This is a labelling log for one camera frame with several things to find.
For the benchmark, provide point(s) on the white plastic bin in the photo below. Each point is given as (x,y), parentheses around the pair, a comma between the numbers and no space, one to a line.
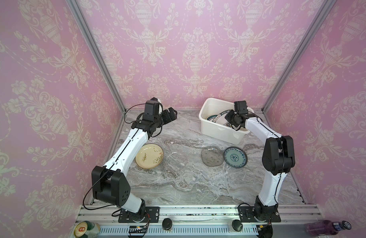
(213,106)

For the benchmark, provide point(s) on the black knob left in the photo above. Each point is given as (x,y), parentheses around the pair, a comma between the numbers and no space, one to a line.
(167,224)

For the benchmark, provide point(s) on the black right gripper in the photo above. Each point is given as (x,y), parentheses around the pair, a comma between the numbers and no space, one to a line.
(228,116)

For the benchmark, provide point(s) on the black knob right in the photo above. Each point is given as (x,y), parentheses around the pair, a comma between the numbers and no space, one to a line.
(236,226)

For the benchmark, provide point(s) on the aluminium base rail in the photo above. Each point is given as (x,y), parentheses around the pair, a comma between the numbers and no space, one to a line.
(201,221)

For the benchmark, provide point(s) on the purple drink bottle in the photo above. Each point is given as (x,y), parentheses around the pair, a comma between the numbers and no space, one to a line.
(326,228)

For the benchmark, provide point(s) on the white plate green lettered rim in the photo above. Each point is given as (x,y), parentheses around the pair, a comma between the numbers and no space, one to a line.
(220,119)

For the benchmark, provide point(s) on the black knob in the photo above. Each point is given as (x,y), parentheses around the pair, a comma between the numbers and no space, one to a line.
(167,224)
(236,226)

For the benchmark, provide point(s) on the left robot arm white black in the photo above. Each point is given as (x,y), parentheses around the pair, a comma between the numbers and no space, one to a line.
(109,182)

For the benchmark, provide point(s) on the cream plate with leaf motif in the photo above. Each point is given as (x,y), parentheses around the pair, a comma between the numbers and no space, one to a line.
(149,156)

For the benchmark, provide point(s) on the small blue patterned plate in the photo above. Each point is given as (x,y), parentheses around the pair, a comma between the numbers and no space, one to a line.
(235,157)

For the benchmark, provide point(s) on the green can with red logo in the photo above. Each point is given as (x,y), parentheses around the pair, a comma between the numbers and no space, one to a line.
(86,229)

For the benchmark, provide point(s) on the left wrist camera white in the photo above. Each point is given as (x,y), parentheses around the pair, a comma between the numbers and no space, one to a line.
(153,107)

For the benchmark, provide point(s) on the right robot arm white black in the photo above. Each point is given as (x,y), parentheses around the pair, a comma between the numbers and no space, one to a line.
(278,157)

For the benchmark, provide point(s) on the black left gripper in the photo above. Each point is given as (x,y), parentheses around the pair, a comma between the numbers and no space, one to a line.
(168,118)

